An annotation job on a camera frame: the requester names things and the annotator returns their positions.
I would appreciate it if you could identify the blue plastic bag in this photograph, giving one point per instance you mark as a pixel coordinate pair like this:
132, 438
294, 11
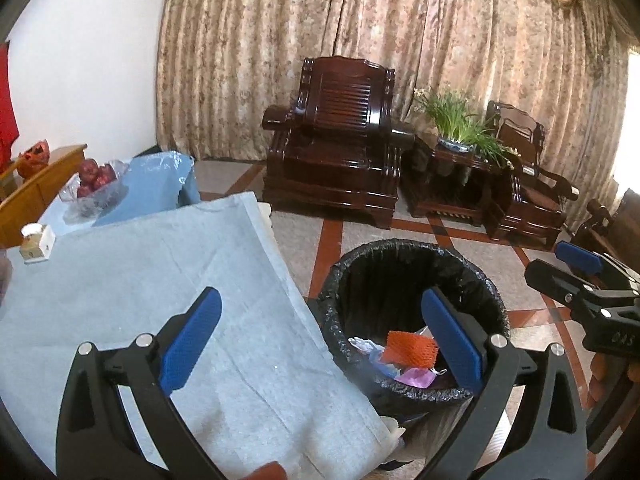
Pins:
388, 370

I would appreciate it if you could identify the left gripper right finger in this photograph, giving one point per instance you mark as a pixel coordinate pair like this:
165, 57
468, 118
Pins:
486, 368

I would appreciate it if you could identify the glass fruit bowl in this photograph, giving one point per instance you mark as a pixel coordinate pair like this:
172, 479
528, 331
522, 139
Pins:
95, 197

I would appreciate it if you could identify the pink face mask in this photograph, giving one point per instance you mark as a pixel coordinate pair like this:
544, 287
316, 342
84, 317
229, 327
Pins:
421, 378

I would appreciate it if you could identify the blue plastic sheet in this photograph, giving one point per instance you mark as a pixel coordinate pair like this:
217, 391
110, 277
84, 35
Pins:
153, 183

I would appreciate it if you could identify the dark wooden armchair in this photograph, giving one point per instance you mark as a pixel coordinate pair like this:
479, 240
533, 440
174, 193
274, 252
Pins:
337, 145
525, 199

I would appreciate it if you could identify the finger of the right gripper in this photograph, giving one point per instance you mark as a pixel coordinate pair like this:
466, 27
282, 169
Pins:
563, 287
579, 258

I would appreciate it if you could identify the red fruit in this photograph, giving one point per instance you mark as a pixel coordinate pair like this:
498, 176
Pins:
92, 177

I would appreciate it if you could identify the potted green plant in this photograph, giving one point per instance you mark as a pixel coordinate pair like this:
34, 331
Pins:
459, 128

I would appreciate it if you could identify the orange foam net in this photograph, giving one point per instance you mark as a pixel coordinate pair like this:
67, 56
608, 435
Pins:
409, 350

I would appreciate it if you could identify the white tissue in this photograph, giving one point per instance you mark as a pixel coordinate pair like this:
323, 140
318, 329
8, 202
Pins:
367, 347

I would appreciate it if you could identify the white tissue box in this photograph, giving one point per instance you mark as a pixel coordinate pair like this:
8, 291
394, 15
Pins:
37, 244

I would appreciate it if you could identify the red cloth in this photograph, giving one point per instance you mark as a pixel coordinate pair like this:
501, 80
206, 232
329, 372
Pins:
8, 126

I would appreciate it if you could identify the black lined trash bin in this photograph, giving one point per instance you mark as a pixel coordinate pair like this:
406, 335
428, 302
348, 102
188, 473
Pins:
376, 288

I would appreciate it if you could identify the person's left hand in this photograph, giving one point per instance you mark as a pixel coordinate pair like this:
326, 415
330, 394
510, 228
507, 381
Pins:
270, 471

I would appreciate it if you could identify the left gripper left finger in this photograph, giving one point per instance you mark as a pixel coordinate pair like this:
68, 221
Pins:
164, 366

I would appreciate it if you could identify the dark wooden side table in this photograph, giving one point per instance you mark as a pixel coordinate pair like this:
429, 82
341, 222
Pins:
436, 180

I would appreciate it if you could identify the beige floral curtain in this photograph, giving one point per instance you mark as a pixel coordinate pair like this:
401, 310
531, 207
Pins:
221, 63

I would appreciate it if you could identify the grey table cloth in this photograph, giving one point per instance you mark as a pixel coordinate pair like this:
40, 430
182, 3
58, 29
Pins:
265, 387

